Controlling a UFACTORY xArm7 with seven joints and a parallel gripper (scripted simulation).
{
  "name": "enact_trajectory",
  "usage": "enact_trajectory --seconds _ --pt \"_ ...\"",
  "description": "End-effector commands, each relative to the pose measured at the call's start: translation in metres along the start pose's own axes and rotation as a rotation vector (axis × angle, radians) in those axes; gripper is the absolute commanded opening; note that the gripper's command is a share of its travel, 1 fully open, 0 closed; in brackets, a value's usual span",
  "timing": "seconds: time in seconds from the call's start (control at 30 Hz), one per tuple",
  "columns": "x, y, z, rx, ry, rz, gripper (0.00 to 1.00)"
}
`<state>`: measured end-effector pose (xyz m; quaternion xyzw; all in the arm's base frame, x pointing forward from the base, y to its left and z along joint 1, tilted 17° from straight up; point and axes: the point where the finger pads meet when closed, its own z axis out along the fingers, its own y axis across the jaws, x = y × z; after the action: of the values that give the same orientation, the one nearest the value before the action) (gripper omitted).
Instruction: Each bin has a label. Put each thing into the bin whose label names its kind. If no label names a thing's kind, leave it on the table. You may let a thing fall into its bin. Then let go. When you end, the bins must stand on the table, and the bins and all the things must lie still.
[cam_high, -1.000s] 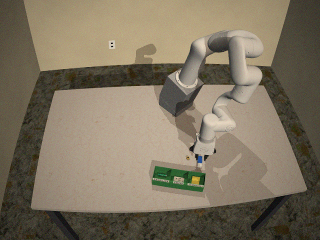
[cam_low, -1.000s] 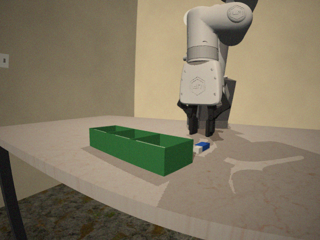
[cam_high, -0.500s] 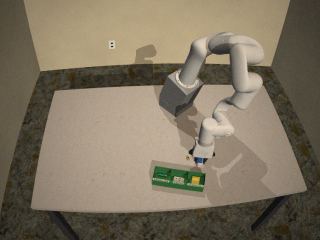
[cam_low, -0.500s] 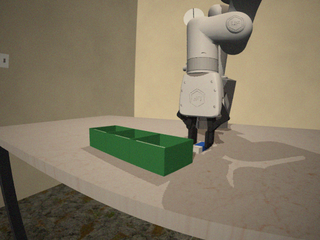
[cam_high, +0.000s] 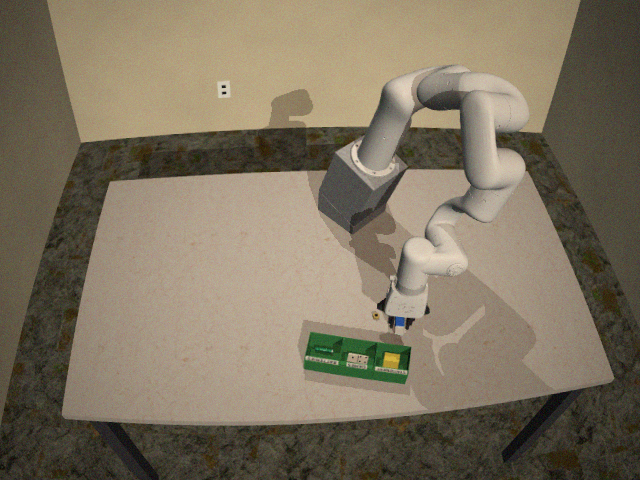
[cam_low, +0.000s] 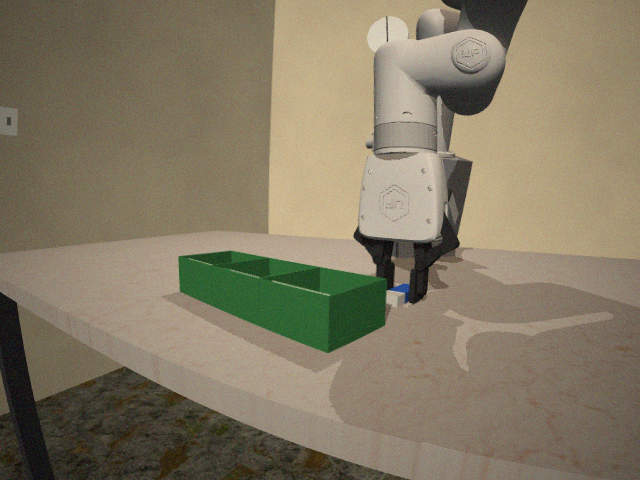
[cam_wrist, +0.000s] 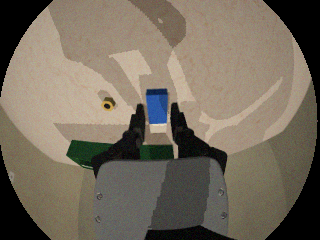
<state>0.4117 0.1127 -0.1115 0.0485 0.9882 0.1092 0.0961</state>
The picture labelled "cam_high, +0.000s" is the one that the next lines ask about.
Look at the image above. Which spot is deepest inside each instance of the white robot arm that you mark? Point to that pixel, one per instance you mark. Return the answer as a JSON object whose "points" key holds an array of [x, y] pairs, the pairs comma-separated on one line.
{"points": [[502, 109]]}

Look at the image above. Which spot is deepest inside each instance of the green divided tray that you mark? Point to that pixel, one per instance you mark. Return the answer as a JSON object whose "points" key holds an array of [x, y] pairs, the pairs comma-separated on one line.
{"points": [[323, 362]]}

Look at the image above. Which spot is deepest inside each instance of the yellow block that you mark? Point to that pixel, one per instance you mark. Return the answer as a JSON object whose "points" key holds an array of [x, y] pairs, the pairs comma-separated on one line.
{"points": [[391, 360]]}

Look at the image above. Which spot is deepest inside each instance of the white domino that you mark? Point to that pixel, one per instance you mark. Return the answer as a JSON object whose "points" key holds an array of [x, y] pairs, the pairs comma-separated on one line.
{"points": [[356, 358]]}

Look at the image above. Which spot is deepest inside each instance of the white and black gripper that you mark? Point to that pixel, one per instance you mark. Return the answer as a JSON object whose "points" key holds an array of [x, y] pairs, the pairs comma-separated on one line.
{"points": [[397, 305]]}

